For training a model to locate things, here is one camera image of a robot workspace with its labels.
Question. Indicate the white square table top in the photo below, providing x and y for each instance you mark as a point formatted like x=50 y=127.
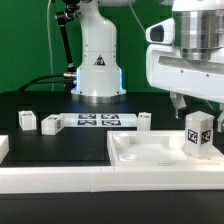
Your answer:
x=155 y=148

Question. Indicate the white marker base plate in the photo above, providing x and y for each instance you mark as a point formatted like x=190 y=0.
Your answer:
x=99 y=120

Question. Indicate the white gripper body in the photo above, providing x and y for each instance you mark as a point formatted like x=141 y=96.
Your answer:
x=166 y=70

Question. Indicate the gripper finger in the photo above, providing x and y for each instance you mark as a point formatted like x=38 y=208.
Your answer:
x=220 y=120
x=179 y=104

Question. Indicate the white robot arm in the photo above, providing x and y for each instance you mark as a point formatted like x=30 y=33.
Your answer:
x=185 y=54

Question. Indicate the white U-shaped fence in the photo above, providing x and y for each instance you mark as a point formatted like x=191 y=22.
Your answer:
x=110 y=178

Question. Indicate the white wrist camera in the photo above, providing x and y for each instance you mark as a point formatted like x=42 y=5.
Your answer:
x=161 y=33

